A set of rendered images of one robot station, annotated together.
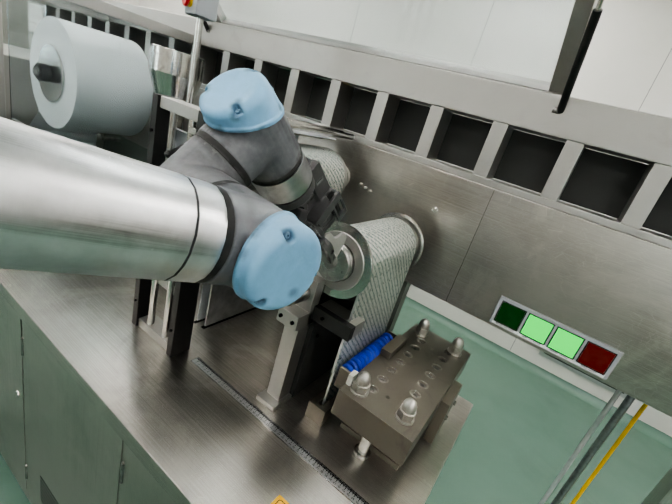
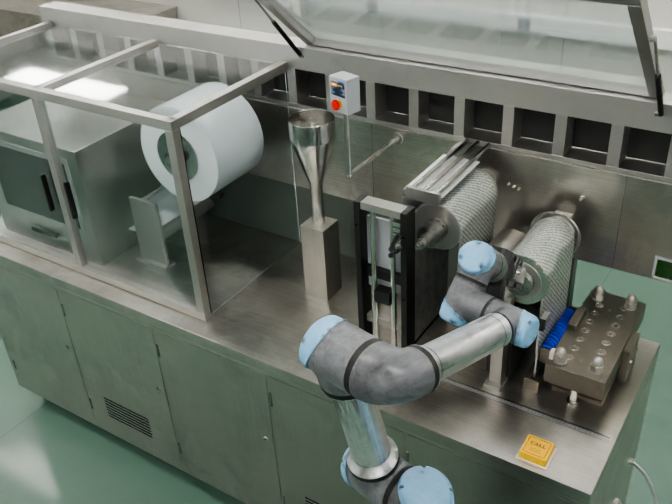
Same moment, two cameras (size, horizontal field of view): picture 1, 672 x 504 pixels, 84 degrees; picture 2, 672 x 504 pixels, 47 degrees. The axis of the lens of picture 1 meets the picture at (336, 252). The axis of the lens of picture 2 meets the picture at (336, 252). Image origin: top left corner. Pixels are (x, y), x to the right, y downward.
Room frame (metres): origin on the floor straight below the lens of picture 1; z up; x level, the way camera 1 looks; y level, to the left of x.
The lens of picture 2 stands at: (-1.06, 0.29, 2.43)
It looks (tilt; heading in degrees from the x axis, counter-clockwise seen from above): 32 degrees down; 6
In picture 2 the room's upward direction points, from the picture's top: 4 degrees counter-clockwise
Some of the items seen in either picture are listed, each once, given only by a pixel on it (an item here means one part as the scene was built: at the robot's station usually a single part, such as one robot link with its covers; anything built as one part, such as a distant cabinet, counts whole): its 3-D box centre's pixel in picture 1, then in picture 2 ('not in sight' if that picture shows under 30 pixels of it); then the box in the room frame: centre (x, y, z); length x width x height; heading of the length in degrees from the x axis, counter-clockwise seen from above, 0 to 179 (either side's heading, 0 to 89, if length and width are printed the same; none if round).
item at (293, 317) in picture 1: (288, 342); (498, 342); (0.64, 0.04, 1.05); 0.06 x 0.05 x 0.31; 151
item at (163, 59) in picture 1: (177, 63); (312, 127); (1.10, 0.57, 1.50); 0.14 x 0.14 x 0.06
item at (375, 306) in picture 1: (372, 317); (554, 304); (0.73, -0.12, 1.11); 0.23 x 0.01 x 0.18; 151
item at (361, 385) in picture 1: (362, 381); (560, 354); (0.59, -0.12, 1.05); 0.04 x 0.04 x 0.04
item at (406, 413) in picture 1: (408, 408); (597, 363); (0.55, -0.21, 1.05); 0.04 x 0.04 x 0.04
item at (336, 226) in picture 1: (338, 260); (520, 279); (0.66, -0.01, 1.25); 0.15 x 0.01 x 0.15; 61
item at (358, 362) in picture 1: (370, 353); (559, 330); (0.73, -0.14, 1.03); 0.21 x 0.04 x 0.03; 151
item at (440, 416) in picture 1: (444, 411); (629, 357); (0.68, -0.33, 0.96); 0.10 x 0.03 x 0.11; 151
